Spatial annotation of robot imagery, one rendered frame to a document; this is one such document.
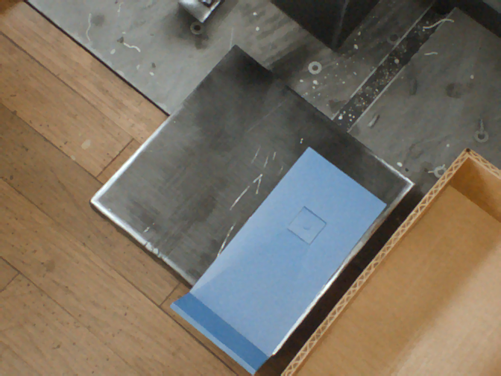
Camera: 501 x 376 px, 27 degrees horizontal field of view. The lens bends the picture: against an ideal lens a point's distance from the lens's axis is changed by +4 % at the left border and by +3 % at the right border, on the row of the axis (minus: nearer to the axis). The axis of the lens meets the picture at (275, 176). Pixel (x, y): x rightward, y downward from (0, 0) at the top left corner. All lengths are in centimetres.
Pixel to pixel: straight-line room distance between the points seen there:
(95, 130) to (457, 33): 28
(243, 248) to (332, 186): 8
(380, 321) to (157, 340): 16
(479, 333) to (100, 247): 27
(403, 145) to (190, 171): 16
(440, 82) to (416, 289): 16
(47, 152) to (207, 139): 12
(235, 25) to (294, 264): 20
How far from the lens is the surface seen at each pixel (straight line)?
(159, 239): 72
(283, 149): 73
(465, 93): 79
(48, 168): 76
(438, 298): 73
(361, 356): 72
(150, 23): 80
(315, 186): 72
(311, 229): 71
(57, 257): 74
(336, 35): 76
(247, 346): 69
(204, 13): 70
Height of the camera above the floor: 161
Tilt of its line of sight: 73 degrees down
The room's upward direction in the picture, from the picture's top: 7 degrees clockwise
